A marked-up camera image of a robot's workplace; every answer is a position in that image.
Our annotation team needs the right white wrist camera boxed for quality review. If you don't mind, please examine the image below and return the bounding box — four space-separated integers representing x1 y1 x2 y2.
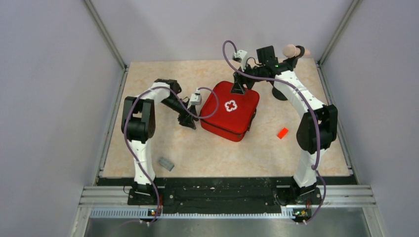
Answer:
233 50 249 72

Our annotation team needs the grey blue pill blister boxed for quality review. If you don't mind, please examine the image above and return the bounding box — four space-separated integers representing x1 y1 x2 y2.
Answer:
158 157 175 172

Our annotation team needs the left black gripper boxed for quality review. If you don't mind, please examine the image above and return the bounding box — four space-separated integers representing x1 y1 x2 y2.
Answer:
161 96 198 129

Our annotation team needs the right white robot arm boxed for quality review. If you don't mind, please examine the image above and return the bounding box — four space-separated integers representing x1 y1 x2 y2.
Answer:
231 44 337 203

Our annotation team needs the black microphone stand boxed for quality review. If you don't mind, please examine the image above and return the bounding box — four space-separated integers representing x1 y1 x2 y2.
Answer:
271 44 311 101

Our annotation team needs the red black medicine kit bag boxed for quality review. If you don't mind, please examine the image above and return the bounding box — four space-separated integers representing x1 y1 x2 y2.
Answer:
200 81 260 142

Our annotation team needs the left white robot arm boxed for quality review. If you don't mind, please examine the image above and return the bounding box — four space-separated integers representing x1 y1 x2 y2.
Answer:
121 79 198 204

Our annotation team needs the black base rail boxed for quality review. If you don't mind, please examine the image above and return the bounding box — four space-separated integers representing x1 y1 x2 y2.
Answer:
127 177 323 214

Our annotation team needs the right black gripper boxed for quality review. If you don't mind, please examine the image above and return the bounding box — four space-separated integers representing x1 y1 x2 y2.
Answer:
230 61 265 95

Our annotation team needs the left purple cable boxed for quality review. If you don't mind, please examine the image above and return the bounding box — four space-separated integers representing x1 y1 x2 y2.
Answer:
123 86 220 225

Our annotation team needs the orange red block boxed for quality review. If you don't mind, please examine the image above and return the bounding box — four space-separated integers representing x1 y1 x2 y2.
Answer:
277 127 289 139

